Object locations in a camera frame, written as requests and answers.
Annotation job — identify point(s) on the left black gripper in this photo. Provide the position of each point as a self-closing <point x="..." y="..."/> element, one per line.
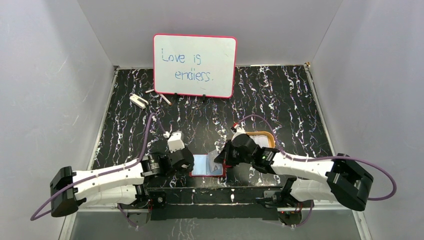
<point x="185" y="160"/>

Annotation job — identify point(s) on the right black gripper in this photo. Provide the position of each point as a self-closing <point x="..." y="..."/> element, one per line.
<point x="225" y="154"/>

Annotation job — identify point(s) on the red leather card holder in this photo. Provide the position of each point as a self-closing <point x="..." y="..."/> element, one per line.
<point x="206" y="167"/>

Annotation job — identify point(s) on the tan oval card tray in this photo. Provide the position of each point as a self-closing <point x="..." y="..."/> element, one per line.
<point x="268" y="134"/>

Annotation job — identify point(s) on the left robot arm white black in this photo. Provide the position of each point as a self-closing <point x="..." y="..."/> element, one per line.
<point x="120" y="184"/>

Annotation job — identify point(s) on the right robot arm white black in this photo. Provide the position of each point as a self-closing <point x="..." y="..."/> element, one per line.
<point x="334" y="178"/>

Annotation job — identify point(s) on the cards in tray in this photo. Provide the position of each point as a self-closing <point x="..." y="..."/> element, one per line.
<point x="262" y="141"/>

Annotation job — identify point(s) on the white marker pen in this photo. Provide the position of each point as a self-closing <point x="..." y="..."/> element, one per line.
<point x="165" y="99"/>

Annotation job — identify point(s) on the white board eraser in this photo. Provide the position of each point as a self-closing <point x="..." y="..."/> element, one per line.
<point x="139" y="101"/>

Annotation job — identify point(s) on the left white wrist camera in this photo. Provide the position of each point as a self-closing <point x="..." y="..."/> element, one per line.
<point x="174" y="141"/>

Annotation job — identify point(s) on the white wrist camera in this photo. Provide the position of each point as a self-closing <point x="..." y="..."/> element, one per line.
<point x="174" y="141"/>
<point x="237" y="130"/>

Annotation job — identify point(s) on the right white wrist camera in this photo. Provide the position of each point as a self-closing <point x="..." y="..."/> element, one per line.
<point x="237" y="130"/>

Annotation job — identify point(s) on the white board with red frame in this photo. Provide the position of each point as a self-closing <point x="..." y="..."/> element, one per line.
<point x="194" y="65"/>

